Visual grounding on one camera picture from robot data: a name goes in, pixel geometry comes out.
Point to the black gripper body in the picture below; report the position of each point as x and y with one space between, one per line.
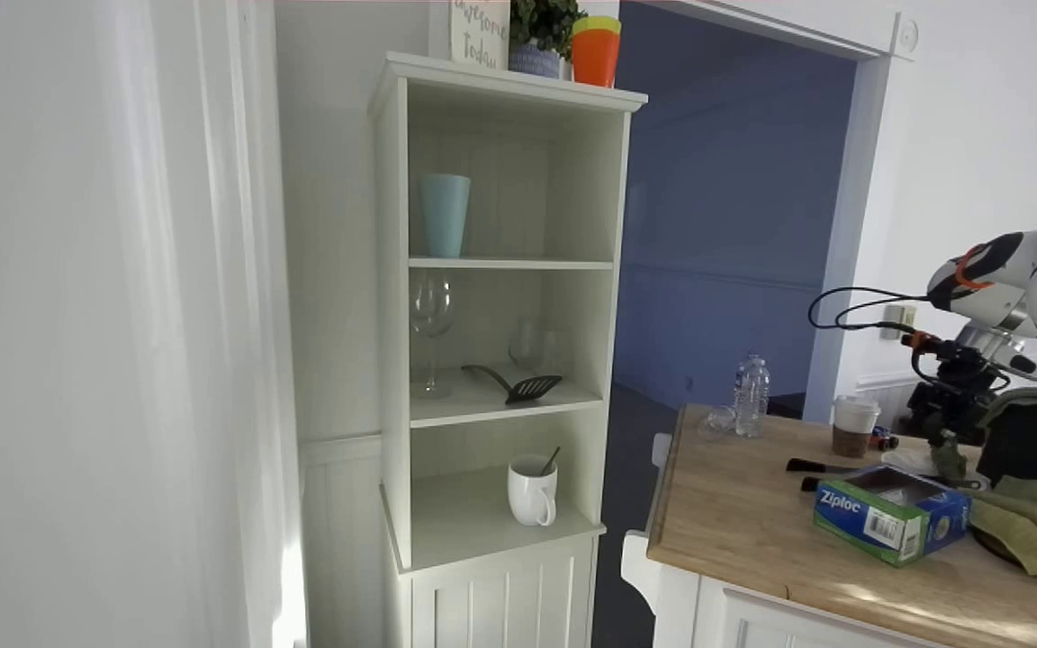
963 396

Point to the black tongs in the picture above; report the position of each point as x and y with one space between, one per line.
810 474

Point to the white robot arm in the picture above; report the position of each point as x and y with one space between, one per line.
996 294

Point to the white counter cabinet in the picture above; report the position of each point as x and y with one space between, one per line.
963 600

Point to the black bag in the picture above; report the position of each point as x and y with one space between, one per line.
1008 446

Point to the blue green Ziploc box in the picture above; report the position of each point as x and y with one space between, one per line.
891 516

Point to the clear plastic bottle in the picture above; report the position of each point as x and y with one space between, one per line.
748 395

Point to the white mug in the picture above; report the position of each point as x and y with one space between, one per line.
532 496

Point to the white shelf cabinet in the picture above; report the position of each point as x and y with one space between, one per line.
532 294

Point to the orange cup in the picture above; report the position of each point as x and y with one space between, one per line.
596 47

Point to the wine glass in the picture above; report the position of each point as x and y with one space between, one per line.
429 323

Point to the light blue cup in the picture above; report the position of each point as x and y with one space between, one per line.
444 198

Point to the potted plant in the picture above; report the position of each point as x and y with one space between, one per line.
540 38

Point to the white sign picture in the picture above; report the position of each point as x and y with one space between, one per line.
478 30

